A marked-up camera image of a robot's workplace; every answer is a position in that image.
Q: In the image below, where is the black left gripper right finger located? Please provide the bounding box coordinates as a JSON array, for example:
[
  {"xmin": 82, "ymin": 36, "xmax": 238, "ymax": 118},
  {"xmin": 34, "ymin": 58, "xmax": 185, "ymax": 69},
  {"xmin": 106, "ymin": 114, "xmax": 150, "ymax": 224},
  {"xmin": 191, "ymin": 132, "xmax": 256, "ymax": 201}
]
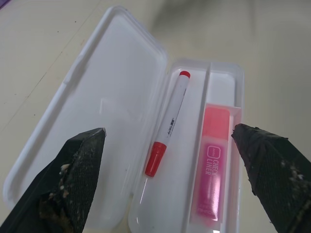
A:
[{"xmin": 230, "ymin": 123, "xmax": 311, "ymax": 233}]

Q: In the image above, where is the white marker with red cap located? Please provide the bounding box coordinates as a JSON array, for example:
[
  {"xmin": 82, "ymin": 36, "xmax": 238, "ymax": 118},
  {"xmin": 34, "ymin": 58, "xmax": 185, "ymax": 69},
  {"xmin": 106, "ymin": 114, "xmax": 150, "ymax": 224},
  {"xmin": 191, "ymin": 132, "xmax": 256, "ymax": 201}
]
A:
[{"xmin": 144, "ymin": 70, "xmax": 191, "ymax": 178}]

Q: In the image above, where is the pink highlighter pen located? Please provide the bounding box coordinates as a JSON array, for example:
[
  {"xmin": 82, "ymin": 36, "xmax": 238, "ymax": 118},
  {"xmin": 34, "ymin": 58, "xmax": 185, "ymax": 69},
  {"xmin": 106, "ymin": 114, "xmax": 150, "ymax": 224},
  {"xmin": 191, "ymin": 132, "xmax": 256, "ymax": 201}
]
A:
[{"xmin": 189, "ymin": 102, "xmax": 231, "ymax": 223}]

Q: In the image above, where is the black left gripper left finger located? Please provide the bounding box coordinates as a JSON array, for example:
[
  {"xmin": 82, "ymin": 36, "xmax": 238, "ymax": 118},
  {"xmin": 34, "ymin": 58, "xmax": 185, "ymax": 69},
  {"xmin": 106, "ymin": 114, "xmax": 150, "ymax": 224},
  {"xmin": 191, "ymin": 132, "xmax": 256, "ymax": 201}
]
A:
[{"xmin": 0, "ymin": 127, "xmax": 107, "ymax": 233}]

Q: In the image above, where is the white plastic pencil case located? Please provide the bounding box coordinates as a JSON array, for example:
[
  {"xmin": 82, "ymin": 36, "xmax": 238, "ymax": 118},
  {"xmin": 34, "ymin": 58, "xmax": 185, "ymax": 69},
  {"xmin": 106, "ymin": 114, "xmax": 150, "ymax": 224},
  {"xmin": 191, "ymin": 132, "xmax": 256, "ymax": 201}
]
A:
[{"xmin": 2, "ymin": 5, "xmax": 245, "ymax": 233}]

